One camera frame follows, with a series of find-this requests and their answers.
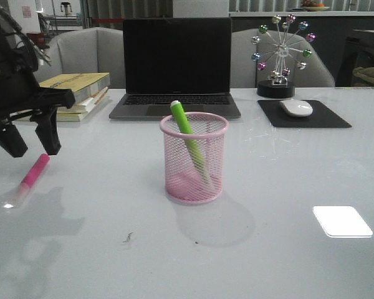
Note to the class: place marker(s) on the ferris wheel desk toy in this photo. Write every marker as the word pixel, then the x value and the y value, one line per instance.
pixel 279 47

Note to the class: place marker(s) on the red trash bin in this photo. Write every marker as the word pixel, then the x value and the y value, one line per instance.
pixel 37 37

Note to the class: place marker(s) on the grey armchair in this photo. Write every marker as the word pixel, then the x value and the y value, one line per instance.
pixel 245 75
pixel 96 49

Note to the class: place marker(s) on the grey left armchair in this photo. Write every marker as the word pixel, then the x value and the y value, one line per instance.
pixel 96 49

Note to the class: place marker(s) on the pink highlighter pen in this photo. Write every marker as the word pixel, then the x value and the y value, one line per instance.
pixel 29 180

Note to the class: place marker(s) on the black mouse pad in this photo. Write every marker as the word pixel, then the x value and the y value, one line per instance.
pixel 321 117

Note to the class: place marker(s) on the yellow book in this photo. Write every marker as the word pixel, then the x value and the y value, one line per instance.
pixel 82 85
pixel 73 117

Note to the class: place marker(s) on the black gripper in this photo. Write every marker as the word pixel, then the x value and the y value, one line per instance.
pixel 20 92

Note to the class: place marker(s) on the grey right armchair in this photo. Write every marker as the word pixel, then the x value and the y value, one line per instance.
pixel 245 75

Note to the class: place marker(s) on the middle white book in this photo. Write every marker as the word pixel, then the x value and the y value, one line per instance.
pixel 87 105

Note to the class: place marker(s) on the red barrier belt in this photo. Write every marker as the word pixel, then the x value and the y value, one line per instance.
pixel 107 20

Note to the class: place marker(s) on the pink mesh pen holder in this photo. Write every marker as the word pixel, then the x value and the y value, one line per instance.
pixel 194 161

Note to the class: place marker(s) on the fruit bowl on counter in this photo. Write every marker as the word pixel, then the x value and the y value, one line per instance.
pixel 313 6

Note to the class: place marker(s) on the white computer mouse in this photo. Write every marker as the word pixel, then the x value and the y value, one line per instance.
pixel 296 108

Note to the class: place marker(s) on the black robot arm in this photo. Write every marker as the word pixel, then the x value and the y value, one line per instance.
pixel 17 51

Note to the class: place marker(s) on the top yellow book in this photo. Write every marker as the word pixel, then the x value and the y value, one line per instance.
pixel 82 85

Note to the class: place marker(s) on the bottom yellow book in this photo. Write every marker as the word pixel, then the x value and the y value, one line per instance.
pixel 73 117

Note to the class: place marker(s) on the black laptop computer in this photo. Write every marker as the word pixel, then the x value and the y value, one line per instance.
pixel 184 59

